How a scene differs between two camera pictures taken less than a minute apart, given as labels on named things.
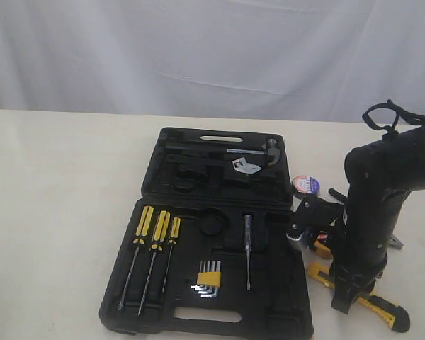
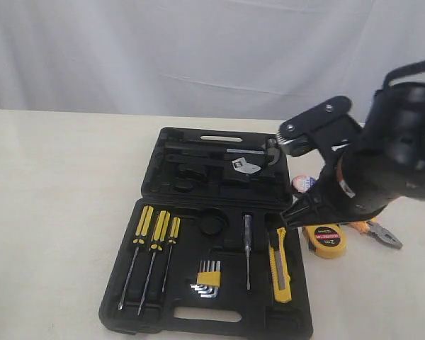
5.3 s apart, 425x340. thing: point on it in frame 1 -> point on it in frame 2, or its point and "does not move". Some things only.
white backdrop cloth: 276,59 does not move
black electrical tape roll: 307,185 does not move
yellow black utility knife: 395,316 -> 278,261
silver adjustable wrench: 239,163 does not move
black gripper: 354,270 -> 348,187
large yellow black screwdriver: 143,233 does not move
